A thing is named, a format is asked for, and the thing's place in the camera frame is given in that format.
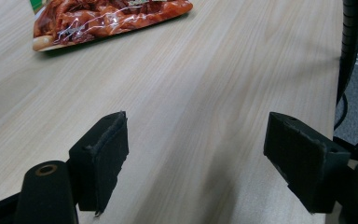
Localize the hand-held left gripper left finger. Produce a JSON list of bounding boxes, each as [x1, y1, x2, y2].
[[68, 110, 131, 217]]

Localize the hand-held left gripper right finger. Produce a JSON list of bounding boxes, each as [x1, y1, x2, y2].
[[262, 111, 351, 215]]

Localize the green gold braising spice packet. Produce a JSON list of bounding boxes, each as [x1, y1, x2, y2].
[[32, 0, 194, 53]]

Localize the black corrugated tube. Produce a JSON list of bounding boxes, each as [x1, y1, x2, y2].
[[335, 0, 358, 105]]

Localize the thin black cable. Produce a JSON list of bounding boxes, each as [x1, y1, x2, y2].
[[333, 92, 350, 132]]

